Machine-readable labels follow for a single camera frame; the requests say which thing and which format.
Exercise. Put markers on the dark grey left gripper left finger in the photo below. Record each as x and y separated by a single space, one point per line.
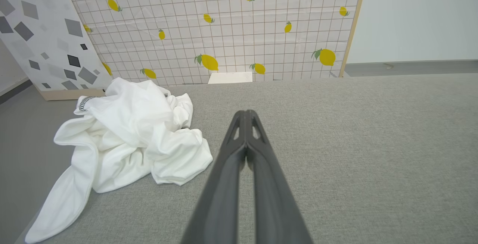
220 199

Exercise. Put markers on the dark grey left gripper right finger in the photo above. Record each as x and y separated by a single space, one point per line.
272 199

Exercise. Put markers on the white long-sleeve shirt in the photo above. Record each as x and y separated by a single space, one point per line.
130 139

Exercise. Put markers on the grey fabric sofa cushion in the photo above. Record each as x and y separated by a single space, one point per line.
354 162

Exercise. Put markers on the white box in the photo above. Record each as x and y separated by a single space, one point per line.
230 78

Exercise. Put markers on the lemon print grid panel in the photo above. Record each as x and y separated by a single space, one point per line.
239 31

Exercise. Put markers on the grey terrazzo print panel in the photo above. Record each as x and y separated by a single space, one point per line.
48 38

